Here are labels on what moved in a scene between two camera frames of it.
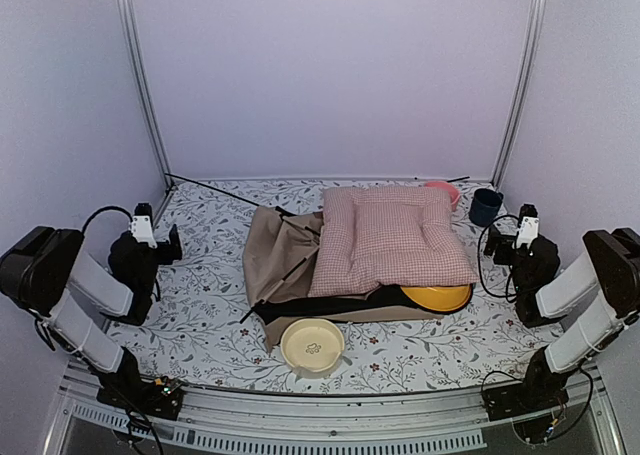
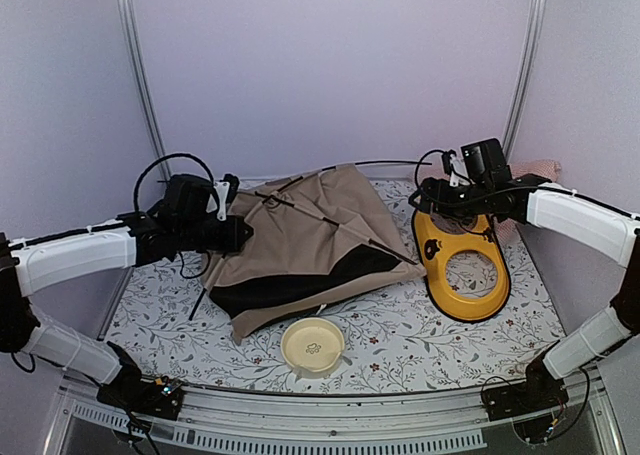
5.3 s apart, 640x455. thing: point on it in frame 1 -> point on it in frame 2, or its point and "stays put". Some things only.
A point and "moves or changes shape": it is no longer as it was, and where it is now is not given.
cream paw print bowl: (312, 344) stays put
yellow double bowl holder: (439, 297) -> (436, 247)
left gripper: (176, 251) -> (235, 239)
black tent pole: (286, 213) -> (327, 220)
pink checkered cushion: (377, 238) -> (545, 168)
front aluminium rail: (245, 423) stays put
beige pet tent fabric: (280, 249) moves or changes shape
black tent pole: (213, 188) moves or changes shape
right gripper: (495, 239) -> (428, 188)
